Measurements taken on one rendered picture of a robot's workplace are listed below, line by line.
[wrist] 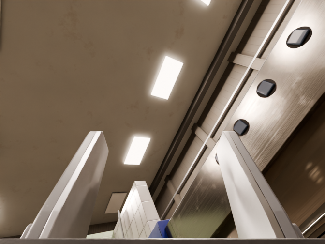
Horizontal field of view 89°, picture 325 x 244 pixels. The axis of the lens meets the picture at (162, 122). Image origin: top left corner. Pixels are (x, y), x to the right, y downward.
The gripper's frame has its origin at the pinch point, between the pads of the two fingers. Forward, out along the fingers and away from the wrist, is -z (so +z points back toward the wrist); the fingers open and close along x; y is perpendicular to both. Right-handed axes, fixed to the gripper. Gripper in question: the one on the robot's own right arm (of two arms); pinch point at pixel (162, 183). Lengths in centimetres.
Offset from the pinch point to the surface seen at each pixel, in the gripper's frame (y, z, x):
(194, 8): 45, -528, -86
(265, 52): 143, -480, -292
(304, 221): 37, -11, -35
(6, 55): 109, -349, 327
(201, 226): 73, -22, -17
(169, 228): 95, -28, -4
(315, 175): 30, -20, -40
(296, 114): 22, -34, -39
